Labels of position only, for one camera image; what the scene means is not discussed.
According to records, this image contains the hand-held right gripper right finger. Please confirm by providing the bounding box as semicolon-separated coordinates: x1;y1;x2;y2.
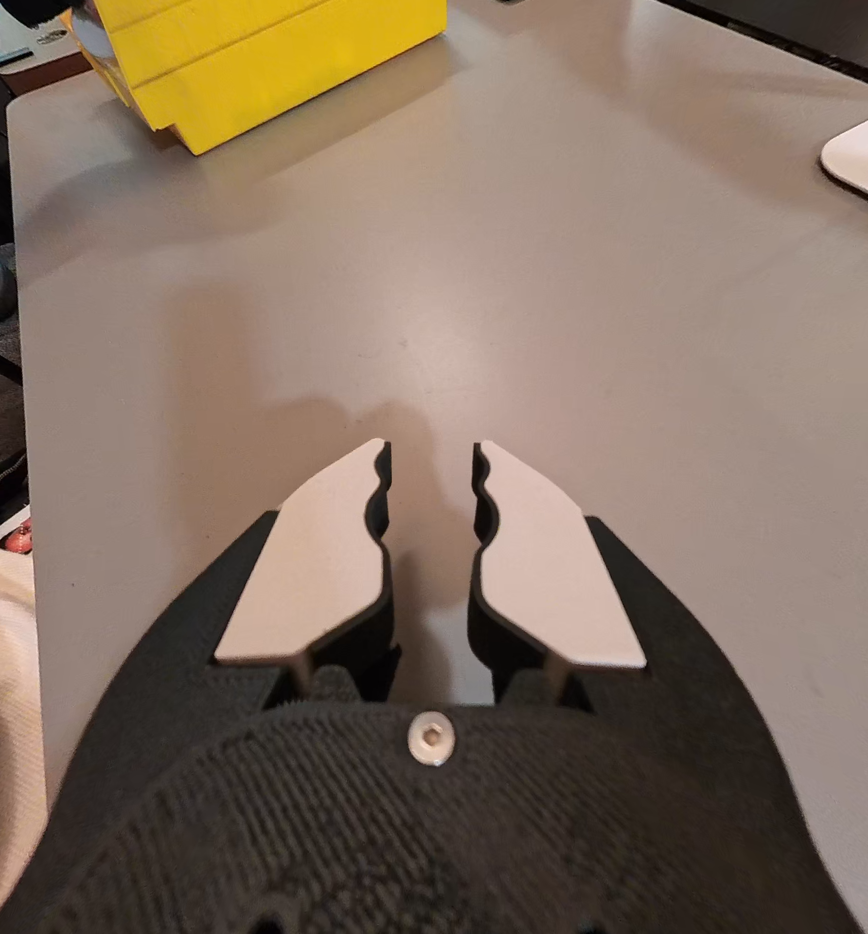
467;440;648;706

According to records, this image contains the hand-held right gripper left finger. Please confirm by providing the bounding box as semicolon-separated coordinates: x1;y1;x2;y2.
215;438;403;701

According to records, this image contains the grey desk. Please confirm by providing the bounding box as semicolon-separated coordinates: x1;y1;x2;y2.
7;0;868;934

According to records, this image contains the black desk mat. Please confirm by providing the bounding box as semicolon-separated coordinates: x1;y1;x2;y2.
653;0;868;96

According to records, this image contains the yellow plastic bin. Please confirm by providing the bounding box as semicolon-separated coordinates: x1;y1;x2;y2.
62;0;449;156

